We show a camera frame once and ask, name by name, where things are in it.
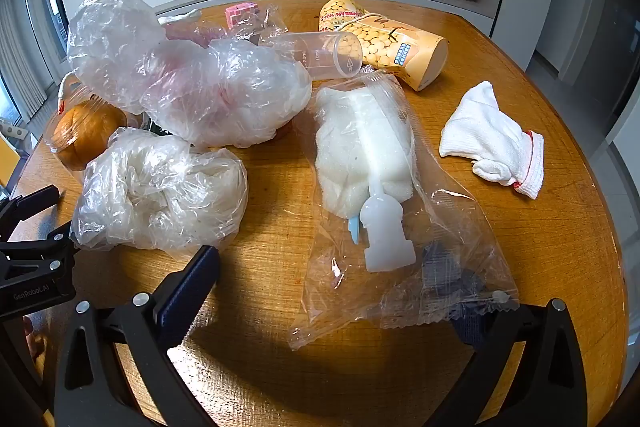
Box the small clear wrapper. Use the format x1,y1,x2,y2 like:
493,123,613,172
245,4,291,45

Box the clear plastic measuring cup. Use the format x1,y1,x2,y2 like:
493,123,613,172
260,31,364,82

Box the yellow printed paper cup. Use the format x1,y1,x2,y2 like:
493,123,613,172
319,0,447,92

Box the white glove red trim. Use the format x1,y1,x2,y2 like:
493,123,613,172
439,80,547,199

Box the clear bag with sponge brush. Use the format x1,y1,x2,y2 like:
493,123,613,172
289,72,521,352

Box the pink box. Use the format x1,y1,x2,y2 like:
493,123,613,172
224,1,261,29

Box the white sponge bottle brush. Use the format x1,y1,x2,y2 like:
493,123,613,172
315,86,418,273

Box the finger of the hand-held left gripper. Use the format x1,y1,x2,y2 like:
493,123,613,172
0,221,76,258
0,185,62,238

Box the white curtain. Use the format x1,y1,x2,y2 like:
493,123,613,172
0,0,66,122

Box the bag white contents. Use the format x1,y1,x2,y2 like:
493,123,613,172
70,127,249,253

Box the clear plastic bag pink contents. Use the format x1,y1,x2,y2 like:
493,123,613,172
140,38,313,150

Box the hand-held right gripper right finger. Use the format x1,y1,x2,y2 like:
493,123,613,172
422,243,588,427

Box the orange fruit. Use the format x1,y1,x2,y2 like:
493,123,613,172
50,99,128,172

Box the white tube with red tip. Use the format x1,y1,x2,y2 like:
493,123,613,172
56,74,81,115

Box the white plastic piece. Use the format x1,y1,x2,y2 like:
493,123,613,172
157,8,202,26

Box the crumpled clear plastic bag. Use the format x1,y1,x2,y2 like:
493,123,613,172
66,0,168,115

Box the person's left hand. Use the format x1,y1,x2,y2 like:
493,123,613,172
21,311,51,360

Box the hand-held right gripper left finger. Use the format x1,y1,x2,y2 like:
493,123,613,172
52,246,221,427

